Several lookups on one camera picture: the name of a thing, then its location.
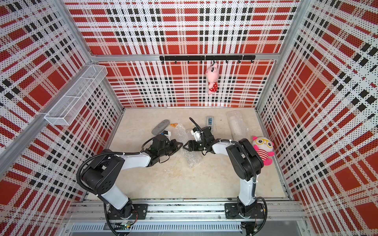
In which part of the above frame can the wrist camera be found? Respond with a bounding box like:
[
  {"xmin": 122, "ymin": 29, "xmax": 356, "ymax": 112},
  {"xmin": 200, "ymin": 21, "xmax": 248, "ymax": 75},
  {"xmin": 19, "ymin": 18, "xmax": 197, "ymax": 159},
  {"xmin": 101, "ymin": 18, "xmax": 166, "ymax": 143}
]
[
  {"xmin": 191, "ymin": 128, "xmax": 202, "ymax": 142},
  {"xmin": 161, "ymin": 130, "xmax": 171, "ymax": 139}
]

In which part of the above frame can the white wire mesh basket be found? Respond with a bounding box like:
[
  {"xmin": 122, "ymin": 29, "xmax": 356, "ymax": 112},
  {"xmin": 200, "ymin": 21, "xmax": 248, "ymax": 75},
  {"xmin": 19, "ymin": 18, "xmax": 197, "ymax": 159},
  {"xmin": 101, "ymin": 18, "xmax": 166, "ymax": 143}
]
[{"xmin": 44, "ymin": 65, "xmax": 107, "ymax": 126}]

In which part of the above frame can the pink white owl plush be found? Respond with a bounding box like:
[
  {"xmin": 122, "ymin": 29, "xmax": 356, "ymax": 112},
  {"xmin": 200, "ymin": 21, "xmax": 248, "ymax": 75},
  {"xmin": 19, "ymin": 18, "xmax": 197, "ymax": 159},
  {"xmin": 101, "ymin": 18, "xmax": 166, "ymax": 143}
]
[{"xmin": 252, "ymin": 136, "xmax": 275, "ymax": 166}]

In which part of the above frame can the hanging pink plush toy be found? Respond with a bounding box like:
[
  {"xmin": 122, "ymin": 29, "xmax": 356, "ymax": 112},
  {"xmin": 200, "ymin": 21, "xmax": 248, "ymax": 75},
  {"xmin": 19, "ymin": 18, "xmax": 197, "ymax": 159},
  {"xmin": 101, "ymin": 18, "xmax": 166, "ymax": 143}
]
[{"xmin": 205, "ymin": 63, "xmax": 219, "ymax": 95}]

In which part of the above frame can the bubble wrap sheet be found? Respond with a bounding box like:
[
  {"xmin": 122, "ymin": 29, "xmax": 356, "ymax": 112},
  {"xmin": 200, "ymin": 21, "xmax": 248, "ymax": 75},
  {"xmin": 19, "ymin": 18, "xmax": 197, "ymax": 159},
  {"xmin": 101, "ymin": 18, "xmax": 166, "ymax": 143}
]
[
  {"xmin": 226, "ymin": 111, "xmax": 250, "ymax": 141},
  {"xmin": 171, "ymin": 123, "xmax": 203, "ymax": 169}
]

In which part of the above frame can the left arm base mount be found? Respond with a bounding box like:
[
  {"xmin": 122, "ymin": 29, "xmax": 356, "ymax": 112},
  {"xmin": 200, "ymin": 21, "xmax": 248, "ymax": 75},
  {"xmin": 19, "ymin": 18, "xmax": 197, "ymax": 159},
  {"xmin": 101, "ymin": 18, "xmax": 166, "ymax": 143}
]
[{"xmin": 107, "ymin": 203, "xmax": 148, "ymax": 220}]

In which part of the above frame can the grey oval case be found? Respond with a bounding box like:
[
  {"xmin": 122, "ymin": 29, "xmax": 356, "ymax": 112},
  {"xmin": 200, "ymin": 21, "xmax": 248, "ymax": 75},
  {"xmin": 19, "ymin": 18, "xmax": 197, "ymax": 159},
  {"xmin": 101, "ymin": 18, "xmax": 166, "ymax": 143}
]
[{"xmin": 152, "ymin": 120, "xmax": 170, "ymax": 136}]

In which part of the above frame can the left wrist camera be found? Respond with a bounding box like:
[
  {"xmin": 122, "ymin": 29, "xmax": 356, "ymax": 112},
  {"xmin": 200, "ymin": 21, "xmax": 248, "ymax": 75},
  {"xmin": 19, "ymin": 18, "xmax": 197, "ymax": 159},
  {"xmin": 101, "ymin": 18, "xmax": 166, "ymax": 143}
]
[{"xmin": 161, "ymin": 130, "xmax": 171, "ymax": 139}]

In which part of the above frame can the black hook rail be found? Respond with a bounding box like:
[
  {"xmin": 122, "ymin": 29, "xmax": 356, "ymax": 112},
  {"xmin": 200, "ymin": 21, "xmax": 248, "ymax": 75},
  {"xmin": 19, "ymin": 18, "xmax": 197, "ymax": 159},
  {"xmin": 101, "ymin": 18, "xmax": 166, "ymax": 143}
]
[{"xmin": 159, "ymin": 55, "xmax": 257, "ymax": 63}]

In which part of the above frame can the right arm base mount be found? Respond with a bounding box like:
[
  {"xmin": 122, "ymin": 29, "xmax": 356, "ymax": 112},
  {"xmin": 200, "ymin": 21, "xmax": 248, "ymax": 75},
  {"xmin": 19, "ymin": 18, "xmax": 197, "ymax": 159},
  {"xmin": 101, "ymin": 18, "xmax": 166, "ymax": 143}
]
[{"xmin": 224, "ymin": 202, "xmax": 265, "ymax": 219}]

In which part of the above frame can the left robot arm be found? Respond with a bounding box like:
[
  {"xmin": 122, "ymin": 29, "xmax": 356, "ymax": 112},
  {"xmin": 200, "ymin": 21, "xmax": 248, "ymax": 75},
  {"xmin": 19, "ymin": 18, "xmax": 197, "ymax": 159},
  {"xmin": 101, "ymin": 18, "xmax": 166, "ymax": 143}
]
[{"xmin": 76, "ymin": 134, "xmax": 183, "ymax": 219}]

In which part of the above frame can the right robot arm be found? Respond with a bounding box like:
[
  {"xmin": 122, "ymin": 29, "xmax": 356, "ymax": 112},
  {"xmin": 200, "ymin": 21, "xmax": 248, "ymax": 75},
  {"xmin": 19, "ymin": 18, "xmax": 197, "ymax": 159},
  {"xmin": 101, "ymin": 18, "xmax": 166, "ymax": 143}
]
[{"xmin": 183, "ymin": 118, "xmax": 264, "ymax": 218}]

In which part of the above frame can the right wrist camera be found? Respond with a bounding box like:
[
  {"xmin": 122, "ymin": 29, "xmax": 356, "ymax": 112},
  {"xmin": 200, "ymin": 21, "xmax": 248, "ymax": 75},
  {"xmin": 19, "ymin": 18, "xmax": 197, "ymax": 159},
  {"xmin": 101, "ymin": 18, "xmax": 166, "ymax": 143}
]
[{"xmin": 191, "ymin": 128, "xmax": 202, "ymax": 142}]

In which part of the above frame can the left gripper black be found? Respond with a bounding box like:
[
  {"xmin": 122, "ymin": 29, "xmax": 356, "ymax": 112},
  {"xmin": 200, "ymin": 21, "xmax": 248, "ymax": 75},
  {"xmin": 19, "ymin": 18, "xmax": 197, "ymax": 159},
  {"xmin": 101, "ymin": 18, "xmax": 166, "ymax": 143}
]
[{"xmin": 158, "ymin": 139, "xmax": 184, "ymax": 157}]

